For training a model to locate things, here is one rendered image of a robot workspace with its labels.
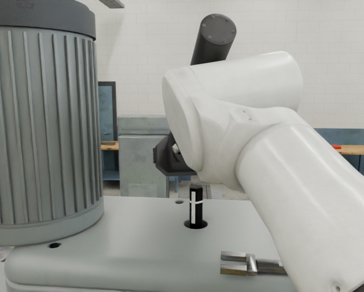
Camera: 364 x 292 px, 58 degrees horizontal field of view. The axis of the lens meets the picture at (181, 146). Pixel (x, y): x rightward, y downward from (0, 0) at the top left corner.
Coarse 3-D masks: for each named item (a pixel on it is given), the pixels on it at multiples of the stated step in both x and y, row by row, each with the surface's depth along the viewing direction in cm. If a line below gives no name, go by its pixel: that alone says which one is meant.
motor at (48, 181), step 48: (0, 0) 38; (48, 0) 40; (0, 48) 39; (48, 48) 41; (0, 96) 39; (48, 96) 42; (96, 96) 50; (0, 144) 41; (48, 144) 42; (96, 144) 49; (0, 192) 42; (48, 192) 44; (96, 192) 51; (0, 240) 43; (48, 240) 45
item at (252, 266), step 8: (224, 256) 40; (232, 256) 40; (240, 256) 40; (248, 256) 40; (224, 264) 38; (248, 264) 38; (256, 264) 38; (264, 264) 38; (272, 264) 38; (280, 264) 38; (224, 272) 37; (232, 272) 37; (240, 272) 37; (248, 272) 37; (256, 272) 36; (272, 272) 37; (280, 272) 37
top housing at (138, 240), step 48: (96, 240) 45; (144, 240) 45; (192, 240) 45; (240, 240) 45; (48, 288) 40; (96, 288) 39; (144, 288) 39; (192, 288) 38; (240, 288) 38; (288, 288) 37
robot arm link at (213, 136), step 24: (168, 72) 29; (192, 72) 28; (168, 96) 29; (192, 96) 25; (168, 120) 32; (192, 120) 24; (216, 120) 23; (240, 120) 22; (264, 120) 22; (288, 120) 22; (192, 144) 24; (216, 144) 23; (240, 144) 22; (192, 168) 26; (216, 168) 24
